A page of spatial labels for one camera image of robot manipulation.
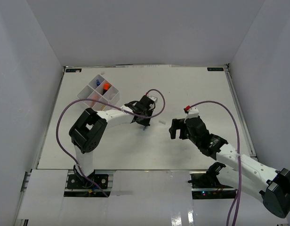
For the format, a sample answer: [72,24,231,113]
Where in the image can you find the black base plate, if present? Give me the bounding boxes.
[188,173,237,200]
[65,174,109,189]

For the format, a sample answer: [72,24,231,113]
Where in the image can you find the clear tape roll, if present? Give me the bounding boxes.
[110,93,116,99]

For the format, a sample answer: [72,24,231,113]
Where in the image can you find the right black corner label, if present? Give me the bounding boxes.
[207,67,224,72]

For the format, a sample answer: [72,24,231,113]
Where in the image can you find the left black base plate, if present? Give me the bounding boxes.
[65,174,109,189]

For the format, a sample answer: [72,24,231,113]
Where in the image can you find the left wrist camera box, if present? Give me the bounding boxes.
[148,96,158,103]

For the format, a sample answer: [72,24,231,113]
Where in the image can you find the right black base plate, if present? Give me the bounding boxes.
[188,173,237,200]

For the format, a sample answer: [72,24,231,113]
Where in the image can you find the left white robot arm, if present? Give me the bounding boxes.
[69,95,157,188]

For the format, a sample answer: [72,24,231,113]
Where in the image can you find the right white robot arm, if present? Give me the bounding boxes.
[169,117,290,218]

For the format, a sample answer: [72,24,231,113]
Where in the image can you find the black corner label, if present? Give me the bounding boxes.
[207,67,224,72]
[65,68,82,73]

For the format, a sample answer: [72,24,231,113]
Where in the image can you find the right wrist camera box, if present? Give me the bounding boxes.
[184,106,199,120]

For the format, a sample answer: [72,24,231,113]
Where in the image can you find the orange pen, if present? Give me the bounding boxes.
[91,96,106,111]

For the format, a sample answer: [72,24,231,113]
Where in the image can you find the left black corner label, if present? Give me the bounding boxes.
[65,68,82,73]

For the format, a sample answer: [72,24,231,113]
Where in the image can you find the orange cap black highlighter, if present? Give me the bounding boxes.
[103,83,110,95]

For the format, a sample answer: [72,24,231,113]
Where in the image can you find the white divided organizer box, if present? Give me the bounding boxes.
[77,74,120,105]

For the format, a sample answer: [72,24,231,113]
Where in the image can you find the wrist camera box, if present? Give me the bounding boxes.
[184,106,199,120]
[148,96,158,103]

